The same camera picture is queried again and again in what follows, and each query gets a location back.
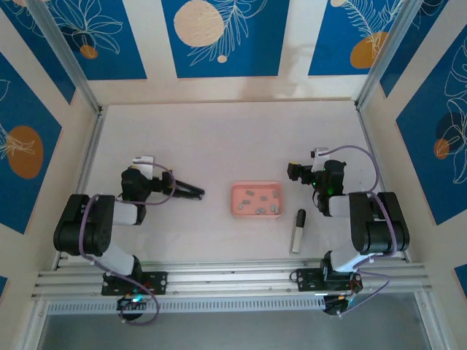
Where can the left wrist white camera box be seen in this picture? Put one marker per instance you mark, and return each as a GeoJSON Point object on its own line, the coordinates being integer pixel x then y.
{"type": "Point", "coordinates": [144, 164]}

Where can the blue floral wall poster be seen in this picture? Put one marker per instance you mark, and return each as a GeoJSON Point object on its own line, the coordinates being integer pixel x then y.
{"type": "Point", "coordinates": [36, 54]}
{"type": "Point", "coordinates": [408, 47]}
{"type": "Point", "coordinates": [3, 286]}
{"type": "Point", "coordinates": [120, 54]}
{"type": "Point", "coordinates": [328, 43]}
{"type": "Point", "coordinates": [22, 109]}
{"type": "Point", "coordinates": [462, 275]}
{"type": "Point", "coordinates": [255, 54]}
{"type": "Point", "coordinates": [419, 164]}

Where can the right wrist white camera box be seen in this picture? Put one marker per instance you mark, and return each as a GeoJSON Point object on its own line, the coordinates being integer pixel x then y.
{"type": "Point", "coordinates": [321, 153]}

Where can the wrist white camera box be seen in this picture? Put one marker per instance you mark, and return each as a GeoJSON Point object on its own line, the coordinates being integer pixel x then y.
{"type": "Point", "coordinates": [321, 153]}
{"type": "Point", "coordinates": [144, 164]}

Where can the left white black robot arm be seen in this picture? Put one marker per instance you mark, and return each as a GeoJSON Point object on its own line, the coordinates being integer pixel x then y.
{"type": "Point", "coordinates": [95, 226]}

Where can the aluminium mounting rail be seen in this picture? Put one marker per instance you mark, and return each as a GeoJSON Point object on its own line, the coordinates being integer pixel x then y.
{"type": "Point", "coordinates": [233, 277]}

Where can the aluminium table side rail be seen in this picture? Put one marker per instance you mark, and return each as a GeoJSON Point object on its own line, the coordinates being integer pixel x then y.
{"type": "Point", "coordinates": [86, 160]}
{"type": "Point", "coordinates": [368, 135]}

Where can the pink plastic tray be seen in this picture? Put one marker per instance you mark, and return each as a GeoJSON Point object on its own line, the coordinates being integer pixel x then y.
{"type": "Point", "coordinates": [255, 195]}

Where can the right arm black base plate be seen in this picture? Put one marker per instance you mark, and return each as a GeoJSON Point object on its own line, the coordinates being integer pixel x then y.
{"type": "Point", "coordinates": [306, 280]}

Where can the aluminium frame post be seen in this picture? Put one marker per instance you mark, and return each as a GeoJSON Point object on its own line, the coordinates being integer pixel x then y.
{"type": "Point", "coordinates": [63, 47]}
{"type": "Point", "coordinates": [391, 47]}

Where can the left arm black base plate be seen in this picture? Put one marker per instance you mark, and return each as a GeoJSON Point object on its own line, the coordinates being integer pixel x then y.
{"type": "Point", "coordinates": [158, 284]}

